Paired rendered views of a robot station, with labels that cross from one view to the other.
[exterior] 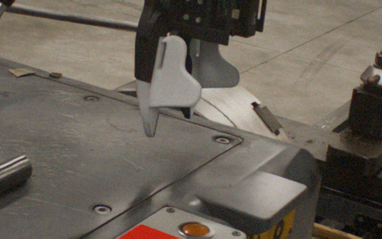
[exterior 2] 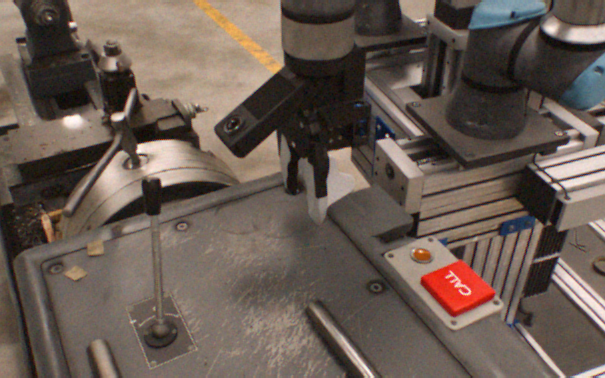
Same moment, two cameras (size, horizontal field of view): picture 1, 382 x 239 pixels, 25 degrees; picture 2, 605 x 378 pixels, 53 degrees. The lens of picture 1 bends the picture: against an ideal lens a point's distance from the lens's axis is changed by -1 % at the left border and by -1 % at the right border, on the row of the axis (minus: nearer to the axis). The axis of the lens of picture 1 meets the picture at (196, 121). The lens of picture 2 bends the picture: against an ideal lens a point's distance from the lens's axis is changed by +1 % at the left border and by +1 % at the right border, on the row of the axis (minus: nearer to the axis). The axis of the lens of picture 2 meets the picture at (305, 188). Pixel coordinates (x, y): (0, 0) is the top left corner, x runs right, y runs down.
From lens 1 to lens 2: 69 cm
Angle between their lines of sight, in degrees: 51
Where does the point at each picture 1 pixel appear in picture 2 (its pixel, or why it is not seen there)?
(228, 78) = not seen: hidden behind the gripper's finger
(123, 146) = (281, 241)
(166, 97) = (334, 195)
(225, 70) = not seen: hidden behind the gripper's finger
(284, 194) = (383, 198)
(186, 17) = (330, 140)
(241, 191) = (373, 214)
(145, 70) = (323, 190)
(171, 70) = (332, 178)
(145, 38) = (321, 170)
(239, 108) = (197, 157)
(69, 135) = (247, 262)
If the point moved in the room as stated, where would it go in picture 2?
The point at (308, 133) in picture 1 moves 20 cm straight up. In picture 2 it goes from (68, 126) to (47, 51)
